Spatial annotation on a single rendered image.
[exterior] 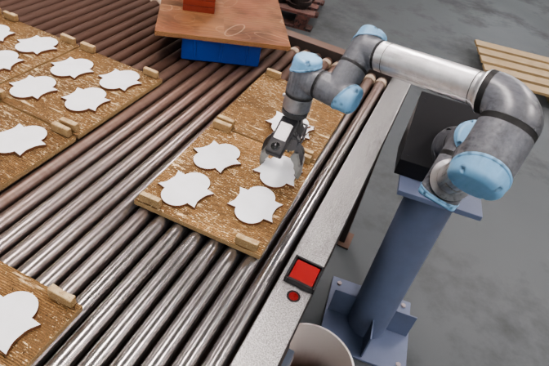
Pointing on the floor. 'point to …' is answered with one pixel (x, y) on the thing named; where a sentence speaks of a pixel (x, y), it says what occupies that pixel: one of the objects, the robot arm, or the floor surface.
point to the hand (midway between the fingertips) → (278, 171)
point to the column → (390, 280)
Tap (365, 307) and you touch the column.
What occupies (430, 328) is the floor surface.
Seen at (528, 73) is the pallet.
